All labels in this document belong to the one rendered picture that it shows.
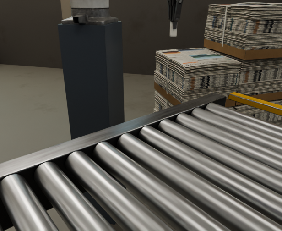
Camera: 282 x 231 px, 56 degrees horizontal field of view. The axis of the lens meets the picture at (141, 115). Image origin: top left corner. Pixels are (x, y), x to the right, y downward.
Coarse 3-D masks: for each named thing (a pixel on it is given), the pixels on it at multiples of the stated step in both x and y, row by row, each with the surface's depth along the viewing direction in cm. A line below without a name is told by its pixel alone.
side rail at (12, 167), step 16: (208, 96) 87; (224, 96) 87; (160, 112) 75; (176, 112) 75; (112, 128) 66; (128, 128) 66; (64, 144) 59; (80, 144) 59; (96, 144) 60; (112, 144) 63; (16, 160) 53; (32, 160) 53; (48, 160) 53; (64, 160) 56; (0, 176) 48; (32, 176) 52; (112, 176) 66; (0, 208) 50; (48, 208) 57
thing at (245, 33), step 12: (240, 12) 120; (252, 12) 113; (264, 12) 114; (276, 12) 116; (240, 24) 121; (252, 24) 115; (264, 24) 118; (276, 24) 119; (228, 36) 130; (240, 36) 121; (252, 36) 118; (264, 36) 120; (276, 36) 122; (240, 48) 123; (252, 48) 120; (264, 48) 122; (276, 48) 124
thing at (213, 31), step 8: (208, 8) 145; (216, 8) 138; (224, 8) 131; (208, 16) 146; (216, 16) 138; (208, 24) 146; (216, 24) 139; (208, 32) 147; (216, 32) 140; (216, 40) 141
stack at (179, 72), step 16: (192, 48) 152; (208, 48) 154; (160, 64) 144; (176, 64) 123; (192, 64) 117; (208, 64) 118; (224, 64) 120; (240, 64) 125; (256, 64) 126; (272, 64) 130; (160, 80) 144; (176, 80) 126; (192, 80) 119; (208, 80) 121; (224, 80) 124; (240, 80) 127; (256, 80) 131; (272, 80) 133; (160, 96) 148; (176, 96) 128; (192, 96) 122; (256, 112) 138
